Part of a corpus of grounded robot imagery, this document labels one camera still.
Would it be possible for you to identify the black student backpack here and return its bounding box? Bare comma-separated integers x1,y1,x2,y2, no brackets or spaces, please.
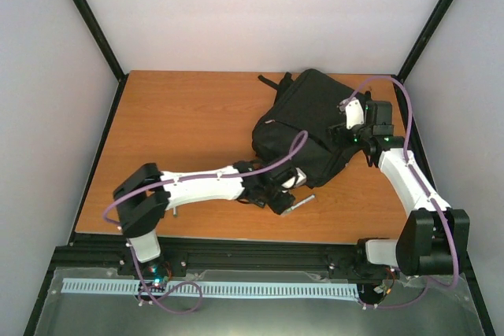
252,68,359,188

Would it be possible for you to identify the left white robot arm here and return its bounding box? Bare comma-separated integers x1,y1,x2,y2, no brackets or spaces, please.
113,161,306,275

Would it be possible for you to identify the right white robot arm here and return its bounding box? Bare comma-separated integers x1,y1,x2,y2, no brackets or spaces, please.
331,98,470,279

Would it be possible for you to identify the silver craft knife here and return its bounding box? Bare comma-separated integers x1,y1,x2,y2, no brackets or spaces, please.
289,194,316,211

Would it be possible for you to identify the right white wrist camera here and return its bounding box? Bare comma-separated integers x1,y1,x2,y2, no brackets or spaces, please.
339,97,364,130

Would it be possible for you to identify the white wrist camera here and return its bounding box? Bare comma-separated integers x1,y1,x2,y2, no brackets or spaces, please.
282,168,306,190
339,97,364,130

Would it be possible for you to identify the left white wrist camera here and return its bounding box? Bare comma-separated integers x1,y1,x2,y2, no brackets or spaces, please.
282,168,306,190

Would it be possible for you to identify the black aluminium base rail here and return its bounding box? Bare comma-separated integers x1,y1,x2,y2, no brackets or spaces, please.
50,234,391,283

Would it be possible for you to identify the right black frame post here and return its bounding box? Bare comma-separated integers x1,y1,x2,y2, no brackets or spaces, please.
397,0,454,83

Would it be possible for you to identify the black frame post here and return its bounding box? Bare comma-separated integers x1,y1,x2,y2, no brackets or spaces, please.
397,0,454,83
48,0,127,77

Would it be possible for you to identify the light blue cable duct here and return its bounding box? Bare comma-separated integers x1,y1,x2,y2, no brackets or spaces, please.
61,278,359,301

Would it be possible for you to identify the left black frame post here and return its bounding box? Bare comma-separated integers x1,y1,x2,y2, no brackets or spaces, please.
48,0,127,77

